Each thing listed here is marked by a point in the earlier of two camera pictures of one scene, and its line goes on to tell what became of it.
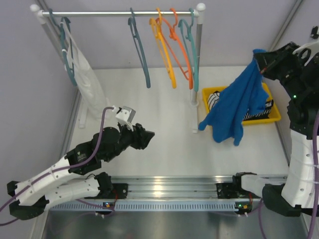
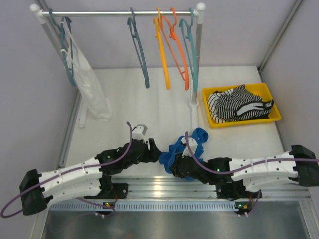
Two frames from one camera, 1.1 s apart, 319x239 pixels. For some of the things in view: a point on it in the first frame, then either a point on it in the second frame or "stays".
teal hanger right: x=187 y=31 stays
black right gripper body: x=283 y=64 -> x=180 y=158
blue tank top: x=248 y=95 -> x=176 y=151
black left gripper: x=139 y=137 -> x=148 y=151
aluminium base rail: x=173 y=188 stays
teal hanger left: x=66 y=44 stays
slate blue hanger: x=131 y=24 stays
